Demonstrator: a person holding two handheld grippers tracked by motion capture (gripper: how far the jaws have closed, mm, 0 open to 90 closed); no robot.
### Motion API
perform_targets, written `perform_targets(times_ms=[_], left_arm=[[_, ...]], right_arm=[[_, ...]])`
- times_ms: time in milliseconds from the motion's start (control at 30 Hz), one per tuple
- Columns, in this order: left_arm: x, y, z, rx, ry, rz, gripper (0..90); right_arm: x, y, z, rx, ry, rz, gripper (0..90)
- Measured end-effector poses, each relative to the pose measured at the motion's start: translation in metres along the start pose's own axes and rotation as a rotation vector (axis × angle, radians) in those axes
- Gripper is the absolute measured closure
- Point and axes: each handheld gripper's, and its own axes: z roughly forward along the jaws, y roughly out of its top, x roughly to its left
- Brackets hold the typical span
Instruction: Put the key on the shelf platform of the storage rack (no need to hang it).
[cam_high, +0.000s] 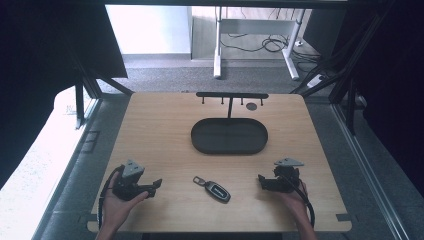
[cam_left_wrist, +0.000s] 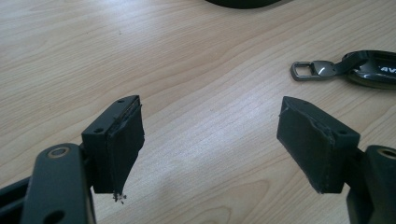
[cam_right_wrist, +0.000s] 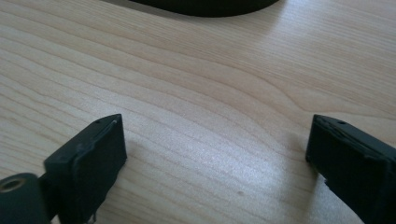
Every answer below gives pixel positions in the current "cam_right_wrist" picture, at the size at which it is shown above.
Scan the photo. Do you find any black round object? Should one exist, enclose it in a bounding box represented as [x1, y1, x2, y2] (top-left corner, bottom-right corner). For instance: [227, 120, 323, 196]
[129, 0, 280, 18]

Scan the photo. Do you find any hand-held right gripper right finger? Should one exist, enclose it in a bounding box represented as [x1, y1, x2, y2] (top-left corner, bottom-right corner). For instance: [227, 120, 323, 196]
[304, 114, 396, 224]

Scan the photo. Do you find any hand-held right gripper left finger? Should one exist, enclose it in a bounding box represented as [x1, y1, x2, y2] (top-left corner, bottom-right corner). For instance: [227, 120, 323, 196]
[38, 113, 128, 224]

